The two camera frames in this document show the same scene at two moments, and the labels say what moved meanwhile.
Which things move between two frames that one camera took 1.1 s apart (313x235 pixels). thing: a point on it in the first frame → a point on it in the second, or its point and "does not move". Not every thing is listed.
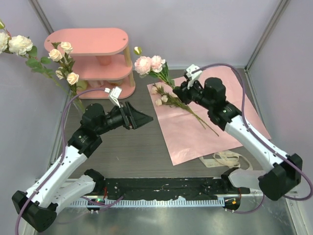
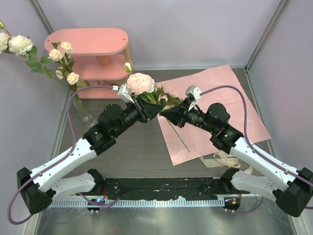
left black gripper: [132, 118] → [146, 110]
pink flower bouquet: [173, 100] does not move
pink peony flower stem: [155, 66] → [143, 84]
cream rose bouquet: [60, 54] does not move
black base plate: [148, 189] does not move
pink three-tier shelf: [99, 58] does not move
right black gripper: [183, 92] → [178, 115]
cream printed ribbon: [226, 159] does not move
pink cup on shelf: [105, 60] does not move
